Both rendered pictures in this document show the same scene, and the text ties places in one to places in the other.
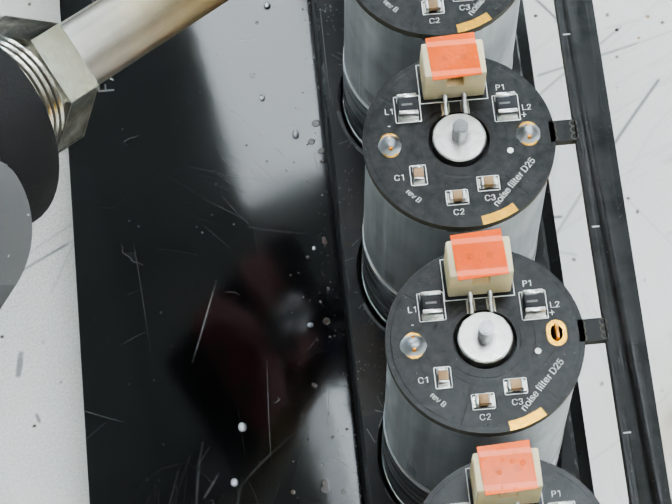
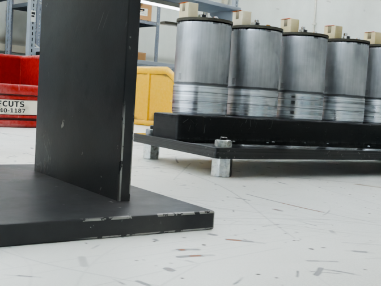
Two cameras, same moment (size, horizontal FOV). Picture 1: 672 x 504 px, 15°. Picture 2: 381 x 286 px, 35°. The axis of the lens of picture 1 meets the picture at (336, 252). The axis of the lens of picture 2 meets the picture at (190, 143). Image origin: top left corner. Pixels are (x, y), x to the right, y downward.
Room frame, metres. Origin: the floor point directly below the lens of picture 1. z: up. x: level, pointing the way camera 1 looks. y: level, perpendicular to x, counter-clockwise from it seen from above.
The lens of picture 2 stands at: (0.32, 0.23, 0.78)
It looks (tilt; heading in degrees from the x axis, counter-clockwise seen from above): 4 degrees down; 245
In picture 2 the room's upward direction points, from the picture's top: 4 degrees clockwise
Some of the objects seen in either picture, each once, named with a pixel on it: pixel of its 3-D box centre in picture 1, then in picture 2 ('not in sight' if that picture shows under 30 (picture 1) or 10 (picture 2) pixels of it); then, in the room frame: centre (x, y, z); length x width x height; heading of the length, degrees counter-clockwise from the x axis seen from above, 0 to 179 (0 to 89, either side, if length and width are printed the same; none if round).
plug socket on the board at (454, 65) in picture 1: (453, 75); (291, 26); (0.16, -0.02, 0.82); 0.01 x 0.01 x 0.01; 6
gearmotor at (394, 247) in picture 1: (451, 219); (299, 85); (0.15, -0.02, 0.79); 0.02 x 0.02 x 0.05
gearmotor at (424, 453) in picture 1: (475, 408); (341, 89); (0.12, -0.02, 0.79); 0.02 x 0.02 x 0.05
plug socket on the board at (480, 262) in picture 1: (479, 272); (334, 33); (0.13, -0.02, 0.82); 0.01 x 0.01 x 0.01; 6
